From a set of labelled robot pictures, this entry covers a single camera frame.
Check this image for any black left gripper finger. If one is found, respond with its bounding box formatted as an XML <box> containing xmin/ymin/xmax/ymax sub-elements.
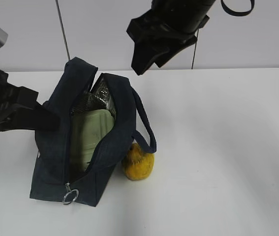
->
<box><xmin>0</xmin><ymin>102</ymin><xmax>60</xmax><ymax>132</ymax></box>

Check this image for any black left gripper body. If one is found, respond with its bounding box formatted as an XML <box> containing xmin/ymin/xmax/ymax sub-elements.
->
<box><xmin>0</xmin><ymin>70</ymin><xmax>38</xmax><ymax>125</ymax></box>

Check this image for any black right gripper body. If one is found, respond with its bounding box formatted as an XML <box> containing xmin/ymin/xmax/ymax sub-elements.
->
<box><xmin>126</xmin><ymin>9</ymin><xmax>210</xmax><ymax>43</ymax></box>

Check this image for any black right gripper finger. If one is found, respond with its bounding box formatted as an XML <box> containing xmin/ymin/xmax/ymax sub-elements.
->
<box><xmin>131</xmin><ymin>40</ymin><xmax>168</xmax><ymax>75</ymax></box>
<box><xmin>155</xmin><ymin>36</ymin><xmax>197</xmax><ymax>68</ymax></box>

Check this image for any green lid glass food container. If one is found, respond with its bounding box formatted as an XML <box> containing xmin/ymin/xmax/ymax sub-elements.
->
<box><xmin>70</xmin><ymin>109</ymin><xmax>115</xmax><ymax>172</ymax></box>

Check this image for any navy blue lunch bag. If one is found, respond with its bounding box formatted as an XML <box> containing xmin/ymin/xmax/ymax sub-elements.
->
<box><xmin>30</xmin><ymin>57</ymin><xmax>156</xmax><ymax>207</ymax></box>

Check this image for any yellow pear-shaped fruit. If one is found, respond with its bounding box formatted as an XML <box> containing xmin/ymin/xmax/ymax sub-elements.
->
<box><xmin>122</xmin><ymin>143</ymin><xmax>155</xmax><ymax>181</ymax></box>

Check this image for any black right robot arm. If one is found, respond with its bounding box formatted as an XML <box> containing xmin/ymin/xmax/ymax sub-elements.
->
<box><xmin>126</xmin><ymin>0</ymin><xmax>214</xmax><ymax>75</ymax></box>

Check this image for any metal zipper pull ring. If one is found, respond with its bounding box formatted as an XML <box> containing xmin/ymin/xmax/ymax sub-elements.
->
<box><xmin>62</xmin><ymin>182</ymin><xmax>79</xmax><ymax>205</ymax></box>

